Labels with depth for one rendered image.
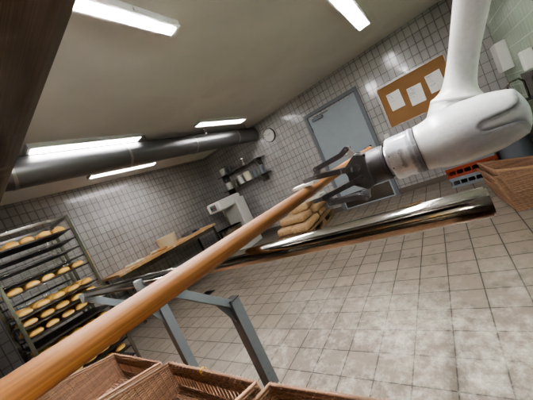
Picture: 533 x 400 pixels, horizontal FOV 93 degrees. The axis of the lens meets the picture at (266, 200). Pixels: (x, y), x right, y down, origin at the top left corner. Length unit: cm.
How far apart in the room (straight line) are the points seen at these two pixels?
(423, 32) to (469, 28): 458
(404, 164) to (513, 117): 16
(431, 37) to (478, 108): 470
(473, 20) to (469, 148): 25
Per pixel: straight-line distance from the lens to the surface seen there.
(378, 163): 56
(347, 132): 530
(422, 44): 522
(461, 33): 68
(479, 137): 54
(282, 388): 87
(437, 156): 54
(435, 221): 31
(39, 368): 30
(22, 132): 32
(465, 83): 70
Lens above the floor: 126
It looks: 4 degrees down
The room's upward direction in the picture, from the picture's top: 25 degrees counter-clockwise
